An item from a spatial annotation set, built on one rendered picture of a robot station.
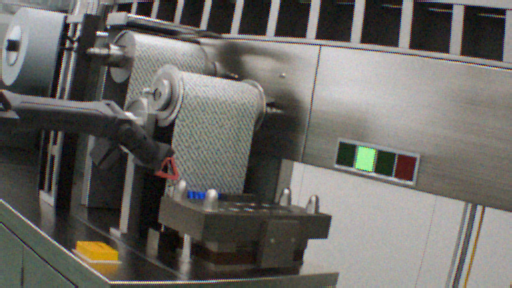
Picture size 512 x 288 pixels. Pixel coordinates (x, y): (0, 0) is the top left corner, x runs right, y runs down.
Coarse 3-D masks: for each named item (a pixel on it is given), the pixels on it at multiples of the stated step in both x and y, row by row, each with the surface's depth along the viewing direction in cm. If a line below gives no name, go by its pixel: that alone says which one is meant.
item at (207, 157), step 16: (176, 128) 153; (192, 128) 156; (208, 128) 159; (224, 128) 163; (176, 144) 154; (192, 144) 157; (208, 144) 160; (224, 144) 163; (240, 144) 167; (176, 160) 154; (192, 160) 158; (208, 160) 161; (224, 160) 164; (240, 160) 168; (192, 176) 158; (208, 176) 162; (224, 176) 165; (240, 176) 168; (224, 192) 166; (240, 192) 169
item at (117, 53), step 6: (108, 48) 170; (114, 48) 170; (120, 48) 171; (126, 48) 173; (108, 54) 170; (114, 54) 170; (120, 54) 171; (126, 54) 172; (102, 60) 172; (108, 60) 169; (114, 60) 170; (120, 60) 172; (126, 60) 173; (108, 66) 172; (114, 66) 172; (120, 66) 173
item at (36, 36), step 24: (24, 0) 220; (48, 0) 228; (72, 0) 235; (0, 24) 215; (24, 24) 223; (48, 24) 230; (0, 48) 217; (24, 48) 225; (48, 48) 232; (0, 72) 219; (24, 72) 227; (48, 72) 234; (96, 72) 250; (0, 144) 224; (24, 144) 231
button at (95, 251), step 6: (78, 246) 131; (84, 246) 129; (90, 246) 129; (96, 246) 131; (102, 246) 132; (108, 246) 133; (84, 252) 128; (90, 252) 126; (96, 252) 127; (102, 252) 128; (108, 252) 129; (114, 252) 130; (90, 258) 126; (96, 258) 127; (102, 258) 128; (108, 258) 129; (114, 258) 130
